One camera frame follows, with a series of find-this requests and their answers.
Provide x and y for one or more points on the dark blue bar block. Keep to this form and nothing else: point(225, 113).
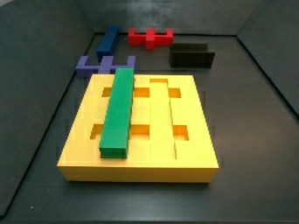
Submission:
point(108, 42)

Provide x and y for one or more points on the yellow slotted board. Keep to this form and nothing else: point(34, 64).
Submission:
point(170, 146)

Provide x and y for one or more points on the green long bar block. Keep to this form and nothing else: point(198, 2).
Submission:
point(114, 139)

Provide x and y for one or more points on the purple comb-shaped block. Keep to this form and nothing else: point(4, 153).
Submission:
point(106, 67)

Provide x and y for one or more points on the red comb-shaped block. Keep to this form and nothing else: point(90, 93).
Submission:
point(150, 39)

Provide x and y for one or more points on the black angle bracket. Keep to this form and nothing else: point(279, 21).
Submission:
point(191, 55)

